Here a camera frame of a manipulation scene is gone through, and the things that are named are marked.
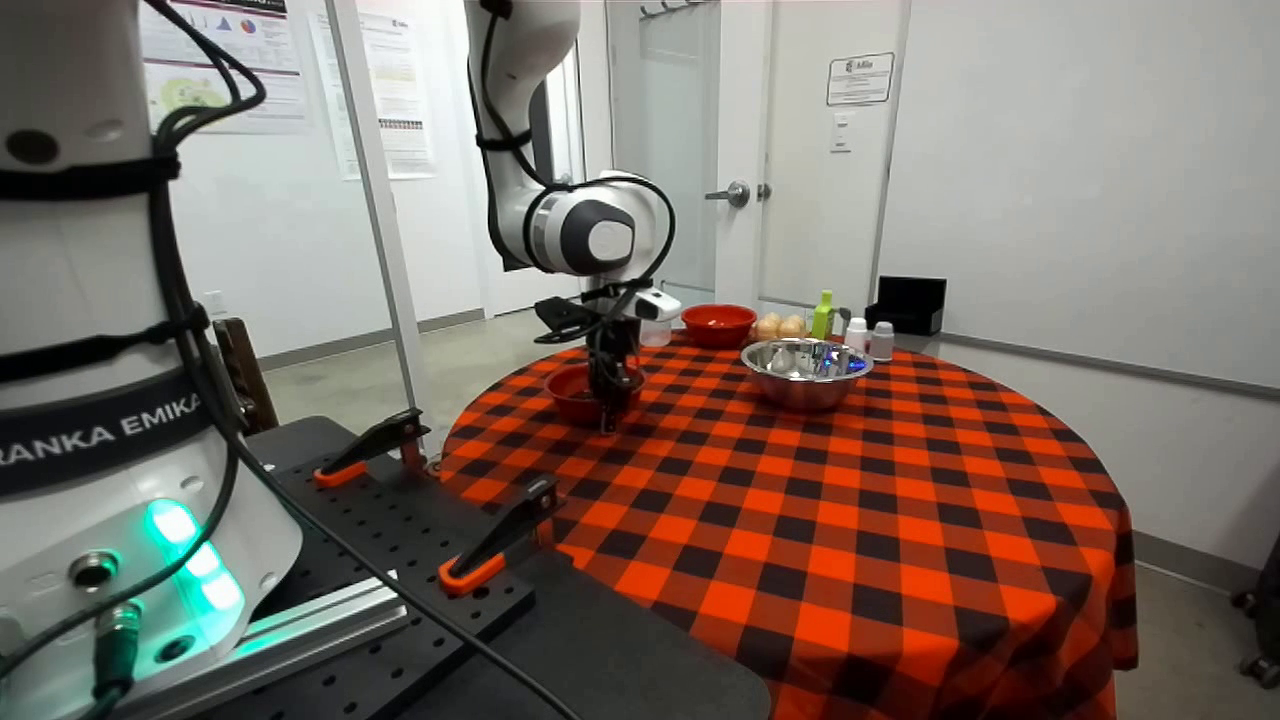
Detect black wall holder box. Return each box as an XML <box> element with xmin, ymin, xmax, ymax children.
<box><xmin>876</xmin><ymin>272</ymin><xmax>951</xmax><ymax>338</ymax></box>

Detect white wall sign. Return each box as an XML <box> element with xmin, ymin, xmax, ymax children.
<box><xmin>821</xmin><ymin>48</ymin><xmax>902</xmax><ymax>113</ymax></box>

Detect large wall whiteboard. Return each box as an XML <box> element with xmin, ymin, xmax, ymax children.
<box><xmin>874</xmin><ymin>0</ymin><xmax>1280</xmax><ymax>403</ymax></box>

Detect grey metal pole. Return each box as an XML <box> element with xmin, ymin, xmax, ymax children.
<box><xmin>319</xmin><ymin>0</ymin><xmax>434</xmax><ymax>418</ymax></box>

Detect colourful wall poster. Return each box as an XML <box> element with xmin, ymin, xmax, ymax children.
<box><xmin>135</xmin><ymin>0</ymin><xmax>312</xmax><ymax>135</ymax></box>

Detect silver metal bowl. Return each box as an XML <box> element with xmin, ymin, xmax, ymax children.
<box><xmin>737</xmin><ymin>334</ymin><xmax>876</xmax><ymax>415</ymax></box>

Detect white paper notice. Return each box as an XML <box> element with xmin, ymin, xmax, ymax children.
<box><xmin>349</xmin><ymin>0</ymin><xmax>442</xmax><ymax>181</ymax></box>

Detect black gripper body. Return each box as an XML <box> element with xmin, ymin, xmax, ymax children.
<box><xmin>533</xmin><ymin>277</ymin><xmax>656</xmax><ymax>351</ymax></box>

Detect white door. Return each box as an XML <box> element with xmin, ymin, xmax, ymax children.
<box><xmin>603</xmin><ymin>0</ymin><xmax>778</xmax><ymax>312</ymax></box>

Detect silver door lever handle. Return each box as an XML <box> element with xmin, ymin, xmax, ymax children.
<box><xmin>699</xmin><ymin>181</ymin><xmax>778</xmax><ymax>212</ymax></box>

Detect black clamp orange handle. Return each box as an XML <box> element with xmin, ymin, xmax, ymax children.
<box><xmin>308</xmin><ymin>403</ymin><xmax>437</xmax><ymax>494</ymax></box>
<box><xmin>434</xmin><ymin>473</ymin><xmax>564</xmax><ymax>600</ymax></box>

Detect aluminium rail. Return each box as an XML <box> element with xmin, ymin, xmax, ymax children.
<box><xmin>126</xmin><ymin>568</ymin><xmax>420</xmax><ymax>720</ymax></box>

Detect small grey shaker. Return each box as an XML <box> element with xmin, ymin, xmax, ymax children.
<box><xmin>864</xmin><ymin>315</ymin><xmax>902</xmax><ymax>368</ymax></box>

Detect small green bottle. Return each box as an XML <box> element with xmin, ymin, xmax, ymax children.
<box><xmin>809</xmin><ymin>282</ymin><xmax>842</xmax><ymax>343</ymax></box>

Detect orange black plaid tablecloth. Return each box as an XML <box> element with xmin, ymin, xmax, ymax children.
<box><xmin>437</xmin><ymin>330</ymin><xmax>1140</xmax><ymax>720</ymax></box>

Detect black perforated robot table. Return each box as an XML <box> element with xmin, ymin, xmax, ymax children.
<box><xmin>116</xmin><ymin>410</ymin><xmax>792</xmax><ymax>720</ymax></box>

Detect black rolling suitcase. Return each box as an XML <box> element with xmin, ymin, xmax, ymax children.
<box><xmin>1230</xmin><ymin>529</ymin><xmax>1280</xmax><ymax>690</ymax></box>

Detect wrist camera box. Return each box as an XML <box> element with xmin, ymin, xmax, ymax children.
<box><xmin>629</xmin><ymin>281</ymin><xmax>690</xmax><ymax>327</ymax></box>

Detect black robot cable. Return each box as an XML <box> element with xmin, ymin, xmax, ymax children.
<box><xmin>135</xmin><ymin>0</ymin><xmax>585</xmax><ymax>720</ymax></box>

